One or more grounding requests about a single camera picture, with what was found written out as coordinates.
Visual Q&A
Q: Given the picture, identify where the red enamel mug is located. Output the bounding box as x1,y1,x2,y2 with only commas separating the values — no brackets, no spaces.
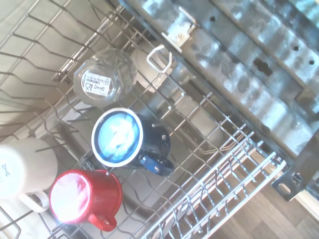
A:
49,169,123,232

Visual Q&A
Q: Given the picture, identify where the dark blue mug white rim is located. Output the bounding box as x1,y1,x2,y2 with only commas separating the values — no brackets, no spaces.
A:
91,107,175,177

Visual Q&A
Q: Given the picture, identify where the small white cup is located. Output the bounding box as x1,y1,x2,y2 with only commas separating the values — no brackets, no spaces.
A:
131,44,177,94

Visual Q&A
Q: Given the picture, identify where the white ceramic mug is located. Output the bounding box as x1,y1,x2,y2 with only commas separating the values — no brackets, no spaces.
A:
0,138,58,213

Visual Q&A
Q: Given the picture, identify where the clear glass tumbler with label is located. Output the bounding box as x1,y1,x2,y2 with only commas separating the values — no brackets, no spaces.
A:
73,48,138,108

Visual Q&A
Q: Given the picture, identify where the stainless dishwasher body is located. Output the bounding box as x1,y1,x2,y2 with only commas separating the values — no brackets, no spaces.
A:
107,0,319,202

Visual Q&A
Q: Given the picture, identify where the grey wire dishwasher rack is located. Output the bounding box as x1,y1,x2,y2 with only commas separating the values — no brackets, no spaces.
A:
0,0,287,239

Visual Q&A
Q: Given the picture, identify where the white plastic rail bracket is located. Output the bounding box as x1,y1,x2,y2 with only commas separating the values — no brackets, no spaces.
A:
161,6,198,48

